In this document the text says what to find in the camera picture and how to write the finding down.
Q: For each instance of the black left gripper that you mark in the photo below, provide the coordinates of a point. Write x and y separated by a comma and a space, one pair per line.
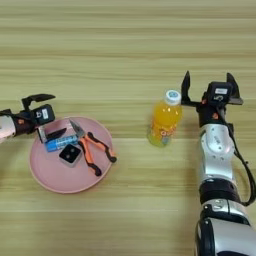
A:
25, 123

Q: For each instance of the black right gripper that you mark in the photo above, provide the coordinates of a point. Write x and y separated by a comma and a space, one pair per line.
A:
210, 115

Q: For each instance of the orange black needle-nose pliers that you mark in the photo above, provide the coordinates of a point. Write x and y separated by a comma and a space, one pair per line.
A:
93, 141

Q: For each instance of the orange juice bottle white cap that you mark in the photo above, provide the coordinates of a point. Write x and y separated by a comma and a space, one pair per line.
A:
165, 123

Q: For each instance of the pink round plate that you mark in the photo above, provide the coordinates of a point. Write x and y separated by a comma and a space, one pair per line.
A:
56, 176

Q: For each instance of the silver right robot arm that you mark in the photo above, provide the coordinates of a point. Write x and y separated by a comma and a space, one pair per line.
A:
216, 150

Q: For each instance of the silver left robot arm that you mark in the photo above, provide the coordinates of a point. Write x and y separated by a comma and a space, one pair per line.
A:
6, 128

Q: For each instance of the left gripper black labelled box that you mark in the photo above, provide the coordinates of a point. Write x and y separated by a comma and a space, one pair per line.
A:
45, 115

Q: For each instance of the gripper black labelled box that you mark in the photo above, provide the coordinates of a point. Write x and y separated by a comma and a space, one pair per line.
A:
219, 91
45, 115

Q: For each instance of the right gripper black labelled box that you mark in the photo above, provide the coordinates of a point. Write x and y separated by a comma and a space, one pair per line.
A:
219, 91

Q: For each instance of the blue wrapped packet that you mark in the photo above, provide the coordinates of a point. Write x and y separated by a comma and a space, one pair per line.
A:
58, 144

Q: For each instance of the black square block white base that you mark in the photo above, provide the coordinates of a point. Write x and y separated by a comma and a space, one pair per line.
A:
70, 155

